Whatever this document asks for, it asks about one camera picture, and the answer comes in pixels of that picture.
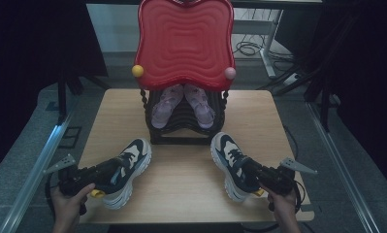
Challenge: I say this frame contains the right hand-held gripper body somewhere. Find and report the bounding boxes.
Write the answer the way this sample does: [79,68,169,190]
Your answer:
[261,156,319,196]

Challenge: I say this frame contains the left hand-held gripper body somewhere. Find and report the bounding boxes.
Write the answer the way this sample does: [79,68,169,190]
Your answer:
[42,152,97,197]

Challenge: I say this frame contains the navy and white sneaker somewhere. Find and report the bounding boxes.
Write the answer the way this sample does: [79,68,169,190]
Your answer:
[210,131,267,204]
[89,137,153,211]

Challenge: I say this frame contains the purple sneaker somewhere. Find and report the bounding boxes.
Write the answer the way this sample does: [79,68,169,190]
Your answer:
[183,83,216,130]
[149,83,185,130]

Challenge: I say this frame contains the red and black shoe rack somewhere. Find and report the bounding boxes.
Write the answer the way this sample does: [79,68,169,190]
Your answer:
[131,0,238,147]

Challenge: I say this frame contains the person's left hand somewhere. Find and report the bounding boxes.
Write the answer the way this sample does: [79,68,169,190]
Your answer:
[49,183,97,225]

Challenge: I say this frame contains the person's right hand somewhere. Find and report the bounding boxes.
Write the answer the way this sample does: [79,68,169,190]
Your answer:
[260,183,298,221]

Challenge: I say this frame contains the black floor tape marks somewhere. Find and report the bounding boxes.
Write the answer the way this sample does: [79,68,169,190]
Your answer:
[58,125,83,150]

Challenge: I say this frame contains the black stand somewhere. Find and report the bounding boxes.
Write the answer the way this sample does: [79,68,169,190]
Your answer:
[258,62,332,133]
[55,68,112,126]

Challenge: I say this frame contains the white power strip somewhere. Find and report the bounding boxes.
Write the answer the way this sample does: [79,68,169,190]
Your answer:
[282,73,303,86]

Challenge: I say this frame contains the black curtain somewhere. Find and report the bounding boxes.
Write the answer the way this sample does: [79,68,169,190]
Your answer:
[0,0,109,178]
[274,0,387,195]

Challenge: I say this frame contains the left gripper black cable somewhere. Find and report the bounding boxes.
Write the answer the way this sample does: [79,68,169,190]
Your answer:
[44,173,64,216]

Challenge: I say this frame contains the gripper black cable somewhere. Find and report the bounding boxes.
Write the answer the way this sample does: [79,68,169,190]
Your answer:
[242,180,307,233]
[44,173,64,216]

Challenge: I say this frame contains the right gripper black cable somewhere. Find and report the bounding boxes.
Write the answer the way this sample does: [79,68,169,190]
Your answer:
[242,180,307,233]

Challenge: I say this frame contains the aluminium rail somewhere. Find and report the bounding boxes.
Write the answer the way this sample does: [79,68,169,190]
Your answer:
[0,111,75,233]
[305,101,381,233]

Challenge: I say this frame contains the coiled black cable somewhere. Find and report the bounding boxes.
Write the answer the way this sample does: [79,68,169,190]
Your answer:
[234,40,264,58]

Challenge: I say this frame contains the white desk frame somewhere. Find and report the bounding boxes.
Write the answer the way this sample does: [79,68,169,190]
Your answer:
[232,9,284,80]

